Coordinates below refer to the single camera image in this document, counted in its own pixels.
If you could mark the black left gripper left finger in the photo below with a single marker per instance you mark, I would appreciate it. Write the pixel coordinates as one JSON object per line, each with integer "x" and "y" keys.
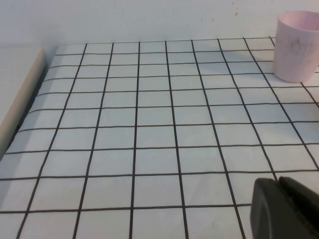
{"x": 269, "y": 214}

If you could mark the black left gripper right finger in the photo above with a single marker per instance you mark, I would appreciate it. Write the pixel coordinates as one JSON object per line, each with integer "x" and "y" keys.
{"x": 306, "y": 201}

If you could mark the pink plastic cup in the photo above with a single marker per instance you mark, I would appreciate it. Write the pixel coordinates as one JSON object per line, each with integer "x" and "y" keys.
{"x": 294, "y": 49}

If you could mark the beige board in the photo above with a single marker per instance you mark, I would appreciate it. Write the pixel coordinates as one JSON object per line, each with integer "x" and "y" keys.
{"x": 22, "y": 97}

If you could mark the white black-grid table mat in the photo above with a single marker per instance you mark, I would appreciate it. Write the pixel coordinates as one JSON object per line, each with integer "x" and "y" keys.
{"x": 149, "y": 139}

